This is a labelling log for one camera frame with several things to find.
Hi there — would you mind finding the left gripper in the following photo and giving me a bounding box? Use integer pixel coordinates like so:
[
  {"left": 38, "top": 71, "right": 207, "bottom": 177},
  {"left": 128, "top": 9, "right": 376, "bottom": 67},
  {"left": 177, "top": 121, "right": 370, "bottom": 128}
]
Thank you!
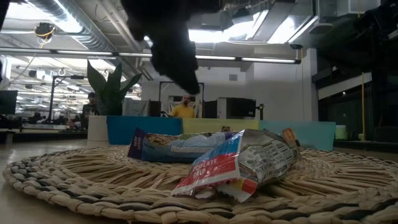
[{"left": 120, "top": 0, "right": 223, "bottom": 96}]

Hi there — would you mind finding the navy blue granola bar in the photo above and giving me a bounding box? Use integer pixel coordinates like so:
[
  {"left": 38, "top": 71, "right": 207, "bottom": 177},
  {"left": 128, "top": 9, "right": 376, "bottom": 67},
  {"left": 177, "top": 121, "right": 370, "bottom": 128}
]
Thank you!
[{"left": 127, "top": 127, "right": 240, "bottom": 165}]

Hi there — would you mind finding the light blue granola bar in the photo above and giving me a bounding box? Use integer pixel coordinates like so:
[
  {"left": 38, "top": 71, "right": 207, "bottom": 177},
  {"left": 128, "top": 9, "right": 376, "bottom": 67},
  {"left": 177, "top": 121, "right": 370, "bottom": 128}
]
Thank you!
[{"left": 170, "top": 127, "right": 302, "bottom": 203}]

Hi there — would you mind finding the person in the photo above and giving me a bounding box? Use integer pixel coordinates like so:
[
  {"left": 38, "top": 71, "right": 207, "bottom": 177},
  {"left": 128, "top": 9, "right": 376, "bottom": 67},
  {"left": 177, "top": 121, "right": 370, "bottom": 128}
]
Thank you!
[
  {"left": 169, "top": 95, "right": 197, "bottom": 119},
  {"left": 81, "top": 91, "right": 100, "bottom": 130}
]

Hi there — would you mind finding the yellow plastic bin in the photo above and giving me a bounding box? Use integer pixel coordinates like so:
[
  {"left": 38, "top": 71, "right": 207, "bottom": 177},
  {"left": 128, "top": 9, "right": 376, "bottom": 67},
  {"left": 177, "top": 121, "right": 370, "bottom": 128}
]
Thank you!
[{"left": 182, "top": 118, "right": 261, "bottom": 135}]

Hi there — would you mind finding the dark blue plastic bin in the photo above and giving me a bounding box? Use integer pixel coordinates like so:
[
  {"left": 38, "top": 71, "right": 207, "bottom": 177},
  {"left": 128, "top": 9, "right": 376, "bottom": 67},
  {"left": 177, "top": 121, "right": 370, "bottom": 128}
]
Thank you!
[{"left": 106, "top": 115, "right": 183, "bottom": 146}]

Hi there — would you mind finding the snake plant in white pot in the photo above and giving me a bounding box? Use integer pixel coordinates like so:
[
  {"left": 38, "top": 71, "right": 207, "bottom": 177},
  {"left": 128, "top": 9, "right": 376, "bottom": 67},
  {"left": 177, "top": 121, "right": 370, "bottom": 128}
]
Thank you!
[{"left": 86, "top": 60, "right": 143, "bottom": 142}]

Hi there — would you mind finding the black monitor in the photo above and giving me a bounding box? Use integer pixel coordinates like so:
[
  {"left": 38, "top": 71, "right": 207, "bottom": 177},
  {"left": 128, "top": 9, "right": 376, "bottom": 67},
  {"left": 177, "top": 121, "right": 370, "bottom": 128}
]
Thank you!
[
  {"left": 226, "top": 97, "right": 257, "bottom": 119},
  {"left": 0, "top": 90, "right": 19, "bottom": 115}
]

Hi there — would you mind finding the long linear ceiling light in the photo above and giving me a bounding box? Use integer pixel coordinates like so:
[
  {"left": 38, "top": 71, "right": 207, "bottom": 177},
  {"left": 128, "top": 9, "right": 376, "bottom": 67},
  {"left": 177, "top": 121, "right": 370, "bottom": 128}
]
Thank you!
[{"left": 0, "top": 46, "right": 302, "bottom": 65}]

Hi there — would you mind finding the round woven wicker tray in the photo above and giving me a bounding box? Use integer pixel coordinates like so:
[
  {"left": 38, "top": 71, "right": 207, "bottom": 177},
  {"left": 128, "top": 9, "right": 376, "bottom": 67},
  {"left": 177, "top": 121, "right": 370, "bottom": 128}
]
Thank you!
[{"left": 1, "top": 144, "right": 398, "bottom": 224}]

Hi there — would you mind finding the teal plastic bin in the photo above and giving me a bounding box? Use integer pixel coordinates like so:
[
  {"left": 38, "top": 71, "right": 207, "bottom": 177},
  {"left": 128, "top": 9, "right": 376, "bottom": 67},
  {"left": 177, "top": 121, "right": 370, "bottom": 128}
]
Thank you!
[{"left": 257, "top": 120, "right": 336, "bottom": 152}]

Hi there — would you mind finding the green white canister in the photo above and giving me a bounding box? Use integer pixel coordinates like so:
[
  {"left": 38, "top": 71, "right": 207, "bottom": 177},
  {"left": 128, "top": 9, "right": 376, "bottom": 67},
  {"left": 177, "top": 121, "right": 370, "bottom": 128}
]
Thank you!
[{"left": 335, "top": 124, "right": 348, "bottom": 141}]

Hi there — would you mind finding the silver ceiling duct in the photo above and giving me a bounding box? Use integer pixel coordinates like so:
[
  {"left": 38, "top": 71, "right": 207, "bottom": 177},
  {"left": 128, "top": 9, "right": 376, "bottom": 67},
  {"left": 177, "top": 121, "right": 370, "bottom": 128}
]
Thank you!
[{"left": 27, "top": 0, "right": 144, "bottom": 54}]

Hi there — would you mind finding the yellow cable reel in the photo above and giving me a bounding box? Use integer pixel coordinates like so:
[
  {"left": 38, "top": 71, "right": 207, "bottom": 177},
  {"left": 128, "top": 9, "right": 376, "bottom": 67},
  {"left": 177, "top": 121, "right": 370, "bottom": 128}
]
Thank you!
[{"left": 34, "top": 22, "right": 57, "bottom": 40}]

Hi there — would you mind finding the yellow extension cable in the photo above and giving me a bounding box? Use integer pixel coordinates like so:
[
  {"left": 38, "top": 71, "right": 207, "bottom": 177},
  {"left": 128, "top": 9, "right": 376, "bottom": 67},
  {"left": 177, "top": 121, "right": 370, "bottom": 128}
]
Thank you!
[{"left": 359, "top": 73, "right": 365, "bottom": 141}]

